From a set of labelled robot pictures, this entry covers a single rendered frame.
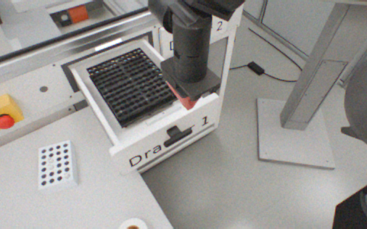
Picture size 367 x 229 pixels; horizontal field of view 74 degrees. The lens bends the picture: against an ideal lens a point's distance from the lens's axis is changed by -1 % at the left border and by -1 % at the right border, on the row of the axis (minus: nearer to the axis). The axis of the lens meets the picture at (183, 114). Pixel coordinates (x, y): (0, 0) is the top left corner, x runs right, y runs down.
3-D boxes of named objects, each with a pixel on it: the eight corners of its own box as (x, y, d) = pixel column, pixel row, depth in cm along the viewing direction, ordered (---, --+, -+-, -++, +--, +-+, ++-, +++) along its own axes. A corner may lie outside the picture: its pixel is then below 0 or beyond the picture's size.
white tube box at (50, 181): (78, 185, 64) (73, 179, 61) (45, 195, 62) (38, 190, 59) (75, 146, 71) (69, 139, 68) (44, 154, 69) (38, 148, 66)
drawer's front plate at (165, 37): (226, 31, 97) (230, 4, 88) (163, 58, 86) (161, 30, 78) (223, 29, 97) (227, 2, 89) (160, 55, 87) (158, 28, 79)
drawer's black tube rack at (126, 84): (179, 104, 71) (178, 89, 66) (123, 133, 65) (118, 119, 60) (142, 63, 82) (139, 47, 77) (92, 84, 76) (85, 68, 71)
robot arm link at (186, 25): (184, 25, 31) (221, 14, 33) (161, 1, 35) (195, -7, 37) (183, 67, 37) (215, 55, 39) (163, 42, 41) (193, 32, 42)
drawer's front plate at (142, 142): (215, 122, 69) (220, 96, 61) (122, 177, 59) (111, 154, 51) (211, 117, 70) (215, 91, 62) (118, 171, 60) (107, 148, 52)
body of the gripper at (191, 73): (188, 57, 48) (188, 23, 42) (221, 88, 43) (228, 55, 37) (159, 69, 46) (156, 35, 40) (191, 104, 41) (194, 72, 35)
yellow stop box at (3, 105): (25, 121, 67) (11, 103, 61) (-2, 133, 64) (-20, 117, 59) (21, 109, 70) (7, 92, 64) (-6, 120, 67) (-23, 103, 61)
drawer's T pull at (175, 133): (193, 132, 58) (193, 130, 56) (165, 148, 55) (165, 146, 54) (184, 122, 59) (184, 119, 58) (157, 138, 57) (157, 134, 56)
